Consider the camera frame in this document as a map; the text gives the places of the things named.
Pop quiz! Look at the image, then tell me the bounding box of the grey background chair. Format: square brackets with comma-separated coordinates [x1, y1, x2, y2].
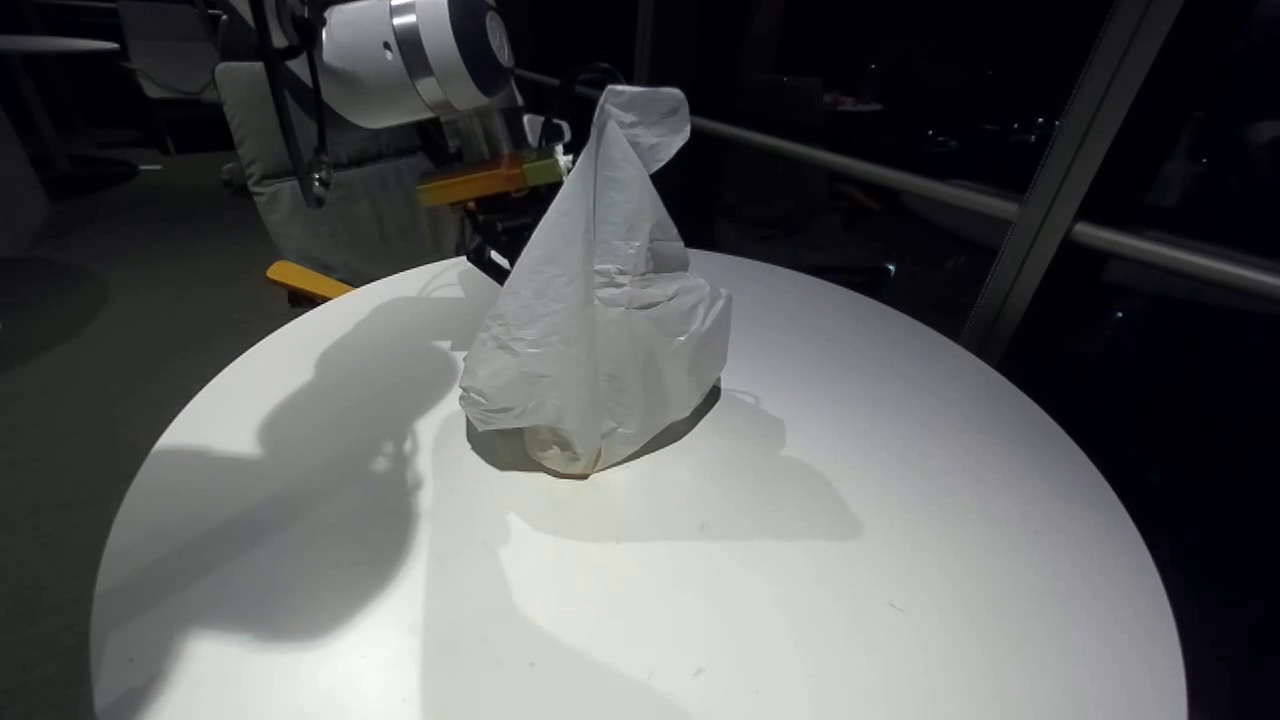
[117, 0, 225, 106]

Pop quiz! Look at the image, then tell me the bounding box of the thin vertical metal post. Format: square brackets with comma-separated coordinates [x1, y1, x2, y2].
[623, 0, 668, 90]

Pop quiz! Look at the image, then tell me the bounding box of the round dark background table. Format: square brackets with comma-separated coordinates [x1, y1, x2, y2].
[0, 32, 125, 59]

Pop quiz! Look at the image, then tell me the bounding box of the white plastic bag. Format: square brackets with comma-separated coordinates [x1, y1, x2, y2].
[455, 78, 736, 478]

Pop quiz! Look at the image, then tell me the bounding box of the grey armchair with wooden armrests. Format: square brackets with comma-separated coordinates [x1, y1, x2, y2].
[211, 57, 535, 307]

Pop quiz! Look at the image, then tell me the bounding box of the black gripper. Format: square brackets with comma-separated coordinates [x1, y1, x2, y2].
[437, 103, 579, 282]

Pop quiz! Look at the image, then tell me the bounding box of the horizontal metal railing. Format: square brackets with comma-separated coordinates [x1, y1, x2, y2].
[511, 63, 1280, 302]

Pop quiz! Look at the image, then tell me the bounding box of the slanted metal window post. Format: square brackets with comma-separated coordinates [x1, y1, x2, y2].
[957, 0, 1190, 365]

